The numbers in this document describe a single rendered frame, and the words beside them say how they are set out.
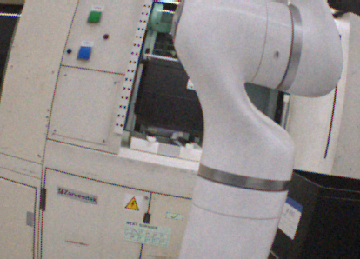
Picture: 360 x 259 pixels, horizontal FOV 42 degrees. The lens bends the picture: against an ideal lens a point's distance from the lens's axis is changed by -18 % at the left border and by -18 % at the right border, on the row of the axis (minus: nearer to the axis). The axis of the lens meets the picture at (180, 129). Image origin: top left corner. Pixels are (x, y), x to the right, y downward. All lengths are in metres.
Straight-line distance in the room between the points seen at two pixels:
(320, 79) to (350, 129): 0.80
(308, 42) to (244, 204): 0.21
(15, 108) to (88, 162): 0.26
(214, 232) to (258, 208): 0.06
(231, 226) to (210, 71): 0.18
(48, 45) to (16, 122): 0.22
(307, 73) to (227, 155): 0.14
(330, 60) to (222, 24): 0.15
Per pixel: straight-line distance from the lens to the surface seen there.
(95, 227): 1.39
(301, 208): 0.98
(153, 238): 1.40
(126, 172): 1.36
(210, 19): 0.61
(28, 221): 1.41
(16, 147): 1.38
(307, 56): 0.64
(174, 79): 1.55
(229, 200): 0.63
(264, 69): 0.64
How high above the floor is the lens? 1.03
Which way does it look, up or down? 3 degrees down
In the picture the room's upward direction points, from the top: 11 degrees clockwise
